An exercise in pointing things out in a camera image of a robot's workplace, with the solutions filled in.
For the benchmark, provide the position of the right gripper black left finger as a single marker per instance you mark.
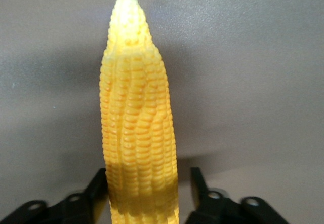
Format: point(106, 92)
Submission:
point(63, 206)

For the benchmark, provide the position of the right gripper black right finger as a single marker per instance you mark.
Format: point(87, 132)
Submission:
point(227, 208)

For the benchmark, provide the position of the yellow corn cob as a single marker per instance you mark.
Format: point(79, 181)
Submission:
point(136, 107)

